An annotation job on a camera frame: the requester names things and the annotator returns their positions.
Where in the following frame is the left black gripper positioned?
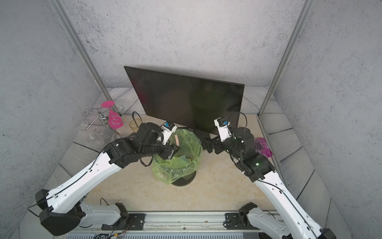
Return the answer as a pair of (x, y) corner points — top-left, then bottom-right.
(139, 137), (183, 159)

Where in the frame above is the small pink strip note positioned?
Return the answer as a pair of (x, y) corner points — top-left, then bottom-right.
(174, 135), (180, 146)

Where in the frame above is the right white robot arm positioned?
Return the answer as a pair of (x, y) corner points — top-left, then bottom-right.
(208, 124), (336, 239)

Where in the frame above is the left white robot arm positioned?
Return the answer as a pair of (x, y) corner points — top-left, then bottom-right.
(35, 121), (180, 236)

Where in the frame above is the black monitor stand base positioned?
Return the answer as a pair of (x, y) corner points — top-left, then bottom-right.
(180, 126), (210, 139)

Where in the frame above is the black flat monitor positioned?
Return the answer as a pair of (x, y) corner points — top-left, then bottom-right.
(124, 66), (245, 134)

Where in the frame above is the green plastic bin liner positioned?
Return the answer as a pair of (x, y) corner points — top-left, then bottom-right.
(152, 128), (204, 184)

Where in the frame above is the black mesh trash bin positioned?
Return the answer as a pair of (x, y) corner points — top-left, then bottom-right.
(153, 129), (204, 187)

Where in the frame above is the amber plastic cup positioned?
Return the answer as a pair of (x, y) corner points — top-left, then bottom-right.
(129, 119), (143, 132)

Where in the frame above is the purple snack packet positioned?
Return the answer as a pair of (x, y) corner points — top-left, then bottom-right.
(255, 137), (273, 158)

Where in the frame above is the pink wine glass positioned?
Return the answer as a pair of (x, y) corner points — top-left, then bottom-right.
(101, 101), (123, 129)

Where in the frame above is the clear wine glass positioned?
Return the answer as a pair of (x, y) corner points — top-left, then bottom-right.
(77, 120), (104, 147)

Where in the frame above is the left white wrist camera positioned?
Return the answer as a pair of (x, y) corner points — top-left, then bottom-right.
(162, 121), (177, 145)

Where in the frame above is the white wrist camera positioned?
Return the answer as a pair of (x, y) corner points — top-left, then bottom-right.
(162, 121), (177, 145)
(214, 117), (232, 142)

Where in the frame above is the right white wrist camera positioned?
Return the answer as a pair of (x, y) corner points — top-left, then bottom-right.
(214, 117), (232, 142)

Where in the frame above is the chrome wire glass rack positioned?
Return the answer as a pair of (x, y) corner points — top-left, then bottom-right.
(83, 105), (124, 145)

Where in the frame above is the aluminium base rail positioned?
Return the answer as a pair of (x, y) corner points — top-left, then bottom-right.
(53, 210), (317, 239)

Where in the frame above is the left aluminium frame post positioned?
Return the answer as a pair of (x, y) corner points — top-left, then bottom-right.
(49, 0), (112, 101)

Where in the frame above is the aluminium frame post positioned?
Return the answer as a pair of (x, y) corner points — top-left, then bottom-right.
(258, 0), (315, 118)
(49, 0), (112, 101)

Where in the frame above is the right aluminium frame post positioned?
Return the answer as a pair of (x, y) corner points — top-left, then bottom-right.
(258, 0), (315, 118)

